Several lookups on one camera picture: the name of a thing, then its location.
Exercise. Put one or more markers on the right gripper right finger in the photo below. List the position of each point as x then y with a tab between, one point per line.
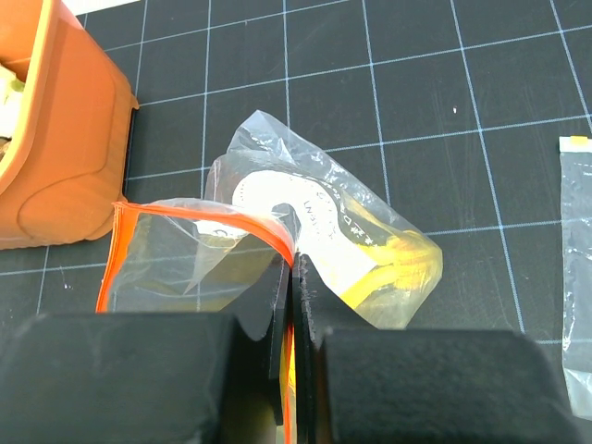
356	383

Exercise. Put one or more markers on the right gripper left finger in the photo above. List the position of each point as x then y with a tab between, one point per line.
150	377

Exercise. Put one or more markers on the yellow banana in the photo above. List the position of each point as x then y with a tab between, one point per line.
183	265

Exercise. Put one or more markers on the red zipper clear bag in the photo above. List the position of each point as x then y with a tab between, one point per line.
283	189

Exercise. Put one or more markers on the blue zipper clear bag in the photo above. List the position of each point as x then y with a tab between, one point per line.
575	157

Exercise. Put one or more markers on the orange plastic bin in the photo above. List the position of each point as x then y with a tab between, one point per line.
64	168

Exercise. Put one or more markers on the black grid mat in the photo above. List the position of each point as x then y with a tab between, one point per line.
450	111

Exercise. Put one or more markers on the cauliflower toy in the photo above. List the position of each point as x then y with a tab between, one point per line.
12	89

